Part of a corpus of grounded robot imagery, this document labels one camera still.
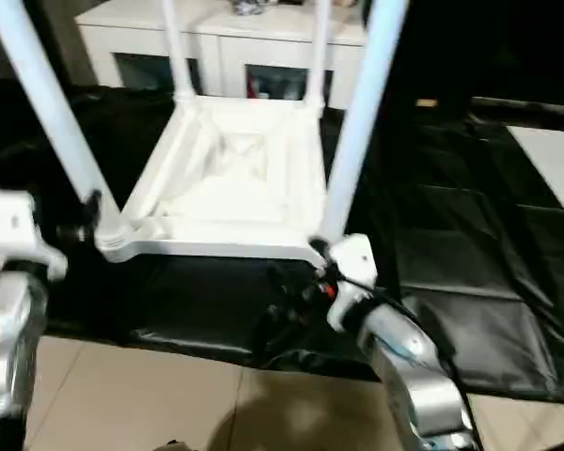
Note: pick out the white plastic table leg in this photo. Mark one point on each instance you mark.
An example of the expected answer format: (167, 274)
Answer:
(56, 117)
(178, 51)
(362, 117)
(318, 56)

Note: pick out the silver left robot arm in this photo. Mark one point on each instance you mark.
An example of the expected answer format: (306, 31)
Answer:
(4, 338)

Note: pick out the black mat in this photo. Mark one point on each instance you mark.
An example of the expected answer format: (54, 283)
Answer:
(451, 235)

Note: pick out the grey curtain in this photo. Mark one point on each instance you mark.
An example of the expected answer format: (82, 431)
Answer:
(28, 47)

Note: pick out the black speaker with yellow label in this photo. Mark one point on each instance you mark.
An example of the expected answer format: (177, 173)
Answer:
(425, 102)

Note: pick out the white cabinet with glass doors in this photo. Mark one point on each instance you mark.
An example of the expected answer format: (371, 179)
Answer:
(263, 37)

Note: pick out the white side table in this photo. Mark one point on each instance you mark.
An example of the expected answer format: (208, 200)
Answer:
(554, 160)

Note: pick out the brown low console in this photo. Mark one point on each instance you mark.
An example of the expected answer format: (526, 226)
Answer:
(526, 103)

